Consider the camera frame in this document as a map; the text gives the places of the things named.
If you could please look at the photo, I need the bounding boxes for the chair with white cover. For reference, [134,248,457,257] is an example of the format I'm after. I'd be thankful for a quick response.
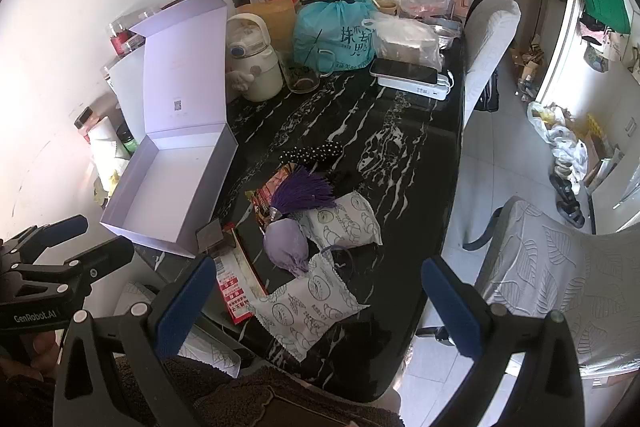
[462,0,522,128]

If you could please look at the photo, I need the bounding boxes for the white kettle jug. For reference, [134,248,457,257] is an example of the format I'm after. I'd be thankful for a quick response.
[226,14,285,103]

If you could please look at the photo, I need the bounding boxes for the pink clear plastic bag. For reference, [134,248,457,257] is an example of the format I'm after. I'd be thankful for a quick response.
[387,0,453,20]

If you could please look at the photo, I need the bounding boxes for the red white snack packet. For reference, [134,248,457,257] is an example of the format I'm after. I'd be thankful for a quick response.
[196,221,271,325]

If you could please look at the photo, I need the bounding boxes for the white patterned sachet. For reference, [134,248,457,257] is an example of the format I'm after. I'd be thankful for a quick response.
[247,252,371,362]
[295,191,383,253]

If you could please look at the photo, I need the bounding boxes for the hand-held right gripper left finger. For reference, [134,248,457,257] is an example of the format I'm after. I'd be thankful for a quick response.
[52,253,236,427]

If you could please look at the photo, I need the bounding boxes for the yellow red snack bag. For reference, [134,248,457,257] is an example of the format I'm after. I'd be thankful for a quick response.
[245,162,301,238]

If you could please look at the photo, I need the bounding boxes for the pink jar with black lid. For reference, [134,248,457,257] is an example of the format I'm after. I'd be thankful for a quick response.
[74,106,101,133]

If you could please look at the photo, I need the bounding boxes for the person's left forearm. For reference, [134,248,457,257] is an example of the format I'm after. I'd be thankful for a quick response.
[0,369,56,427]

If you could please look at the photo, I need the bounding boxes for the black bag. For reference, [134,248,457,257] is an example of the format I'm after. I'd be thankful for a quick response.
[472,70,501,112]

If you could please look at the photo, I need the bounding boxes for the white plastic bags on floor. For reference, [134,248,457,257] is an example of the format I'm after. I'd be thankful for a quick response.
[527,101,591,180]

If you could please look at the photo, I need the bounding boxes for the clear jar with red label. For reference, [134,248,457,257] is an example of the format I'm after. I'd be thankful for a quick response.
[109,10,151,58]

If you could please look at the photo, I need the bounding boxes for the yellow crumpled wrapper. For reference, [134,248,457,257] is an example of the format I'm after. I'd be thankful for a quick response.
[94,157,126,208]

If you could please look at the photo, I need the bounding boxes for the person's left hand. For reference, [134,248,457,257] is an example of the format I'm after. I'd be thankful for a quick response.
[0,331,63,383]

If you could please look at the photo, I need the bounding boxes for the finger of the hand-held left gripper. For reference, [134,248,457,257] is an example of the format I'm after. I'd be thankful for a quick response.
[0,236,136,304]
[0,213,90,269]

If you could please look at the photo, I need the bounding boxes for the black sandals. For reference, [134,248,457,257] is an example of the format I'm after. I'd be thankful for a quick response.
[550,172,586,228]

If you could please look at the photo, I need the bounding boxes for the lavender gift box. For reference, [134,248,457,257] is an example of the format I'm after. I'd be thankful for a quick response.
[100,0,240,258]

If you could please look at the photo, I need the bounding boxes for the tan paper bag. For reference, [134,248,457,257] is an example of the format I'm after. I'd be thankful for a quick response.
[237,0,298,53]

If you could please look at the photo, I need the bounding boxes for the metal bowl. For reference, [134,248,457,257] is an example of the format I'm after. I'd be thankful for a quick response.
[430,14,463,50]

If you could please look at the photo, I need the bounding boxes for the glass mug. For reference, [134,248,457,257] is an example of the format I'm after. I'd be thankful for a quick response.
[280,48,337,94]

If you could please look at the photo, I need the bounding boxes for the black smartphone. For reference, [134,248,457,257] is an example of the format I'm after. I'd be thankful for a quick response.
[370,58,438,84]

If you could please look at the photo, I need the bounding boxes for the green lidded jar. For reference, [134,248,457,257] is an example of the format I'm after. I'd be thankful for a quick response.
[116,124,138,155]

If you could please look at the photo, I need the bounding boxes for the cardboard clutter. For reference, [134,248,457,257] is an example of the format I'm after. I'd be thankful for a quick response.
[510,34,543,100]

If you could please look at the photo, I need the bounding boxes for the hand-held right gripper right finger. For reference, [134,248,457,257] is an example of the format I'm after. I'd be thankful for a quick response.
[420,257,586,427]

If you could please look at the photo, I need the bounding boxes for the black bow hair clip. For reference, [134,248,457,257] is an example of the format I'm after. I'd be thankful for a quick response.
[327,164,366,195]

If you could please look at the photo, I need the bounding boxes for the teal plastic bag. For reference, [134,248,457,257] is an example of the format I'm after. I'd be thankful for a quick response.
[292,0,380,73]

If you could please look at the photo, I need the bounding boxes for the white flat box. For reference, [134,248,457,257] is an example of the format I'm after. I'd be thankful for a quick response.
[376,72,453,100]

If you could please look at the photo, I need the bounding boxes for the black white-dotted hair clip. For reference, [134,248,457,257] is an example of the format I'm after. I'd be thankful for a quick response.
[277,142,343,168]

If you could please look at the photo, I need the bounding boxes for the paper towel roll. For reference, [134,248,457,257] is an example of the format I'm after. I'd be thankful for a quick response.
[87,117,131,203]

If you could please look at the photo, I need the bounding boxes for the lavender drawstring pouch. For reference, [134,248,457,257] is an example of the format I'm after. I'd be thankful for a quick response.
[263,217,311,278]

